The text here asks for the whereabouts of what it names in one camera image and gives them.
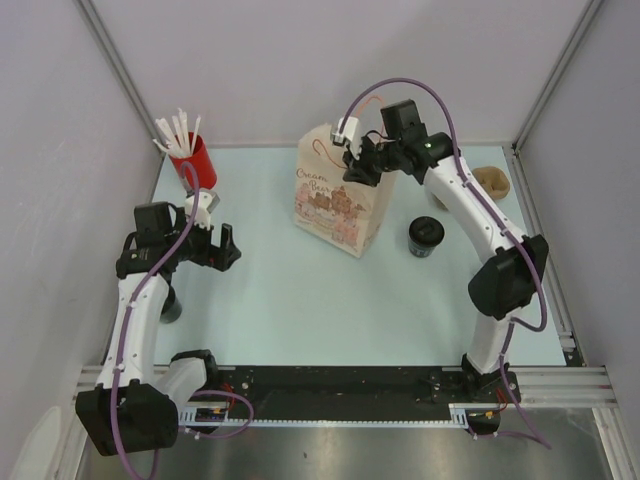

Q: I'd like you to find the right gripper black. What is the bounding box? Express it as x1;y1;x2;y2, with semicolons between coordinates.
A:
343;134;402;188

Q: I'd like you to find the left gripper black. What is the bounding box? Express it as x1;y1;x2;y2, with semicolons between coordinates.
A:
165;207;239;271

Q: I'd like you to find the white paper takeout bag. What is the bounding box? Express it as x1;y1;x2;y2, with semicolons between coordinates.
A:
294;123;397;258

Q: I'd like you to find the black coffee cup single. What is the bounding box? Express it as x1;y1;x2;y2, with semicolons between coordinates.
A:
408;239;438;258

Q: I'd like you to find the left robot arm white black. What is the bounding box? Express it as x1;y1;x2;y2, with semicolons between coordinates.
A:
75;191;241;456

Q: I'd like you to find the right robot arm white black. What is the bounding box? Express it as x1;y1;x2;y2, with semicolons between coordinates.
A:
331;100;549;401

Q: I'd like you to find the black coffee cup left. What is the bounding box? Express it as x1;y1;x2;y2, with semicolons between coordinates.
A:
160;286;182;324

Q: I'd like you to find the red plastic cup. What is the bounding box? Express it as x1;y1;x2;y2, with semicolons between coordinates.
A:
169;132;218;190

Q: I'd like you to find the brown pulp cup carrier stack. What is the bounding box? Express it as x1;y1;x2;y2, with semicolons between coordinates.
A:
426;166;511;211

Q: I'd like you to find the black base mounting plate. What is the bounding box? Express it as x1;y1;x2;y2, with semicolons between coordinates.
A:
164;364;521;421

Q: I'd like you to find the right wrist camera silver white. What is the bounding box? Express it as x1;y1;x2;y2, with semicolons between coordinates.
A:
330;116;363;159

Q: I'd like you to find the wrist camera silver white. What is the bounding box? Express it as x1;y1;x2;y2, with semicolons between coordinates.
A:
330;116;363;159
184;190;220;231

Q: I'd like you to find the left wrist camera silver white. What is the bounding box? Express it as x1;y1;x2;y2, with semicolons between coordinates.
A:
184;190;220;231

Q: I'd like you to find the aluminium frame post right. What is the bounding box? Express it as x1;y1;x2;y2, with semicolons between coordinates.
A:
511;0;605;154

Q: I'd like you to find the aluminium frame post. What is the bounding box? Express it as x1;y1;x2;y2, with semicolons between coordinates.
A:
73;0;159;139
511;0;605;154

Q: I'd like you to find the white slotted cable duct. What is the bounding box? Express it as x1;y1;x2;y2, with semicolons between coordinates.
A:
179;406;469;430

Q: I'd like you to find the aluminium frame post left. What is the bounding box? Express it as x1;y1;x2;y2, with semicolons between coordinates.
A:
73;0;159;139

